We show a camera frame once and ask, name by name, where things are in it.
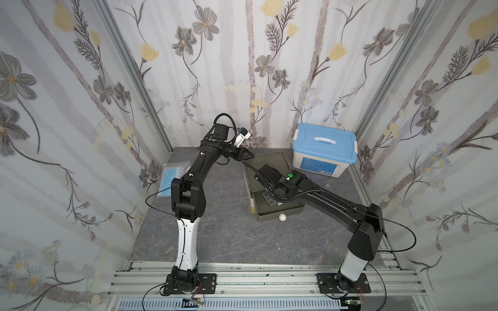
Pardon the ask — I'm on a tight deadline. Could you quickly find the olive cream drawer cabinet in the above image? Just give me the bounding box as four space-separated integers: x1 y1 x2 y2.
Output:
244 152 291 215

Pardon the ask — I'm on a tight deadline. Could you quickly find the olive top drawer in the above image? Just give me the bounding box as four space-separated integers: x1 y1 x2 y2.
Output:
251 190 305 222

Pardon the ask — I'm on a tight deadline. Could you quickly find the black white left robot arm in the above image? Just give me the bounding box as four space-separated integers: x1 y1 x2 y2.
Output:
167 123 254 293

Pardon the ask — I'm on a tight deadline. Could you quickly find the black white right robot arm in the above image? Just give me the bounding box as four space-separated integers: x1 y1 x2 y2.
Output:
255 165 385 293

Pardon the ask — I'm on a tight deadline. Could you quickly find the white bin with blue lid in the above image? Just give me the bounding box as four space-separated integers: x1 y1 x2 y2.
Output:
293 123 359 178

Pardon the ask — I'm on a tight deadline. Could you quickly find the blue face mask packet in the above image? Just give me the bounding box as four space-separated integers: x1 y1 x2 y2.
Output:
157 161 191 197

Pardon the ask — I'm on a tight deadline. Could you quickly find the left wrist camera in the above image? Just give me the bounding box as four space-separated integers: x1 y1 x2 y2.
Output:
233 127 251 148

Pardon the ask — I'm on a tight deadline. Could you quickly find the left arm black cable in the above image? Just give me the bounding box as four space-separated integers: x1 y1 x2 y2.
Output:
143 182 184 218

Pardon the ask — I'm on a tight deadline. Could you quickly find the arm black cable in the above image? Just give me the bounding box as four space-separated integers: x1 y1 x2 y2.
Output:
373 217 417 253
143 182 184 218

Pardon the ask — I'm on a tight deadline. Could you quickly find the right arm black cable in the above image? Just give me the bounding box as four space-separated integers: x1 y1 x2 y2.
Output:
373 217 417 253

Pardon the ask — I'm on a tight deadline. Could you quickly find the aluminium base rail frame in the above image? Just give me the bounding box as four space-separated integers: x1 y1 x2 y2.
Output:
103 261 435 310

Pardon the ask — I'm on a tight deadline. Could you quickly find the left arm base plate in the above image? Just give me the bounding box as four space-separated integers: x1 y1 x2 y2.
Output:
160 273 217 296

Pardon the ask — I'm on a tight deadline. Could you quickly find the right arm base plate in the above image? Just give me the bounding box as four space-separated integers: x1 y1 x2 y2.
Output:
316 273 372 295

